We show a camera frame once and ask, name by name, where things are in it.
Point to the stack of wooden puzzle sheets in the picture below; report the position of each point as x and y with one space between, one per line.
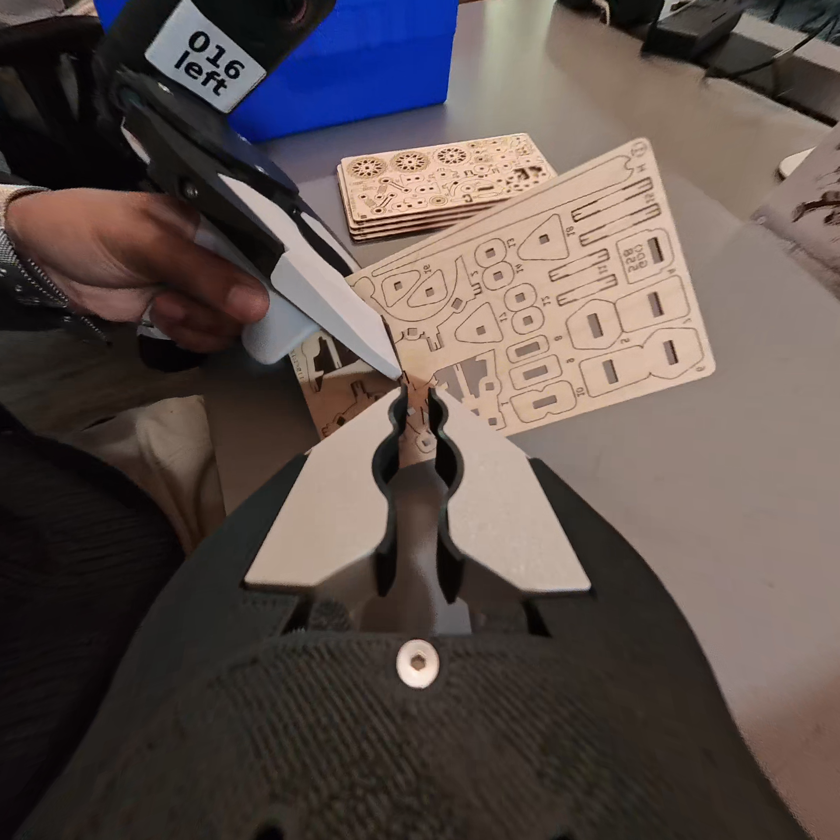
446 177

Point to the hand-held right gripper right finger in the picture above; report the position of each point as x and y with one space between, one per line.
512 525

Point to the person's black top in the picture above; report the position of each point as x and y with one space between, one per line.
72 590

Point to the blue plastic bin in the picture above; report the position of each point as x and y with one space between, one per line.
367 65

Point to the black power adapter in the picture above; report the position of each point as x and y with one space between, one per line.
692 26

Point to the white printed board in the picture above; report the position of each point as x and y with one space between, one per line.
810 197

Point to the small white object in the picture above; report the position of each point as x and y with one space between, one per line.
795 164

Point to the person's left forearm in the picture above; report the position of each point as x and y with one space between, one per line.
33 289

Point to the punched-out wooden puzzle sheet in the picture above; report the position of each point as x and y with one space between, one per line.
334 394

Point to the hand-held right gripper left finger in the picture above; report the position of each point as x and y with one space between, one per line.
315 525

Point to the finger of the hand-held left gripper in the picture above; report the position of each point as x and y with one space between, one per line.
328 302
262 210

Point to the person's left hand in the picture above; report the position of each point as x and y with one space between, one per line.
131 249

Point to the person's beige trouser leg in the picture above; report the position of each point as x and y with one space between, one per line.
151 446

